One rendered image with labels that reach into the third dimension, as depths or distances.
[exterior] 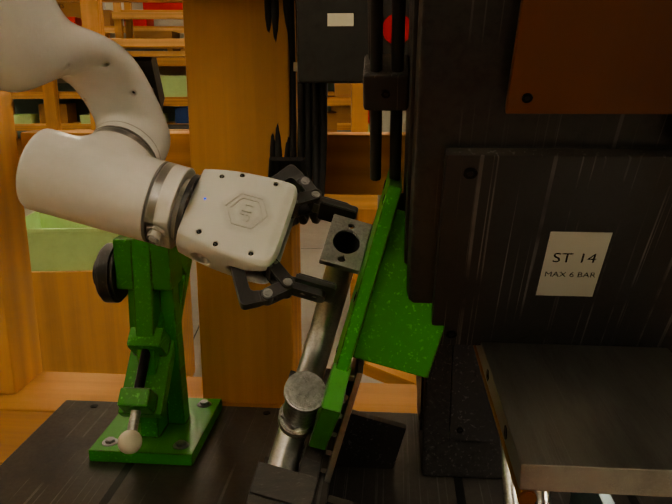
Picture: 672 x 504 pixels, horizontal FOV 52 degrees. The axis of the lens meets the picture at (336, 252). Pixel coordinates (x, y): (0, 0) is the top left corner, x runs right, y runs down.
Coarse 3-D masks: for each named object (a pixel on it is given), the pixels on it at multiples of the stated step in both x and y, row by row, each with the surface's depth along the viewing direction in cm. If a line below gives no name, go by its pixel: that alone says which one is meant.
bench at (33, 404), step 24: (48, 384) 110; (72, 384) 110; (96, 384) 110; (120, 384) 110; (192, 384) 110; (360, 384) 110; (384, 384) 110; (408, 384) 110; (0, 408) 102; (24, 408) 102; (48, 408) 102; (360, 408) 102; (384, 408) 102; (408, 408) 102; (0, 432) 95; (24, 432) 95; (0, 456) 89
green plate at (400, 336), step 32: (384, 192) 61; (384, 224) 57; (384, 256) 59; (384, 288) 59; (352, 320) 59; (384, 320) 60; (416, 320) 60; (352, 352) 60; (384, 352) 61; (416, 352) 61
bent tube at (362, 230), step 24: (336, 216) 68; (336, 240) 69; (360, 240) 67; (336, 264) 65; (360, 264) 66; (336, 288) 72; (336, 312) 75; (312, 336) 75; (312, 360) 74; (288, 456) 68
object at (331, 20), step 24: (312, 0) 78; (336, 0) 78; (360, 0) 78; (384, 0) 78; (408, 0) 78; (312, 24) 79; (336, 24) 79; (360, 24) 79; (384, 24) 78; (408, 24) 78; (312, 48) 80; (336, 48) 80; (360, 48) 79; (384, 48) 79; (312, 72) 80; (336, 72) 80; (360, 72) 80
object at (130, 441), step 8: (136, 416) 81; (128, 424) 81; (136, 424) 81; (128, 432) 80; (136, 432) 80; (120, 440) 79; (128, 440) 79; (136, 440) 79; (120, 448) 79; (128, 448) 79; (136, 448) 80
